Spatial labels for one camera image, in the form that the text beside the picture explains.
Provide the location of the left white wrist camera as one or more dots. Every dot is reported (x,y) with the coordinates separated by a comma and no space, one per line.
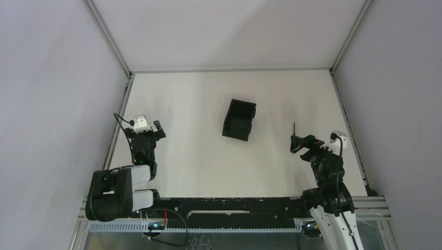
(140,124)

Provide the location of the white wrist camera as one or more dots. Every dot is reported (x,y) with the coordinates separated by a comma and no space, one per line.
(337,143)
(140,124)

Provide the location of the black plastic bin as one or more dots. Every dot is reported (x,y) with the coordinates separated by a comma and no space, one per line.
(238,122)

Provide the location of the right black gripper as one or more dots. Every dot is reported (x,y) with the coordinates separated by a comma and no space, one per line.
(308,141)

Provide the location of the controller board with wires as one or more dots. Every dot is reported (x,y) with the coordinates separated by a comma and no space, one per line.
(310,230)
(156,226)

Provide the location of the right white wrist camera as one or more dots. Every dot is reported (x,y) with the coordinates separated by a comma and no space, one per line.
(337,143)

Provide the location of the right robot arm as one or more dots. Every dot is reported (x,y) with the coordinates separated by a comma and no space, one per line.
(329,203)

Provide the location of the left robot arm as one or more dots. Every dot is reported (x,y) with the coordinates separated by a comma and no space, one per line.
(112,195)

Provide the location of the left controller board with wires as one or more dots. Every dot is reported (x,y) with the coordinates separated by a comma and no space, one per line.
(156,226)

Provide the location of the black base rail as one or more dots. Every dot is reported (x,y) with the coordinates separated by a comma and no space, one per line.
(239,212)

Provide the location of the grey slotted cable duct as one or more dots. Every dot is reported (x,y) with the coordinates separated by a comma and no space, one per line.
(137,226)

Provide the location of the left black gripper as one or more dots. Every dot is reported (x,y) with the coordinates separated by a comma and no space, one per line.
(146,135)

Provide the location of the right controller board with wires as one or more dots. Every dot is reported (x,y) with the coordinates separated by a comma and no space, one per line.
(310,230)

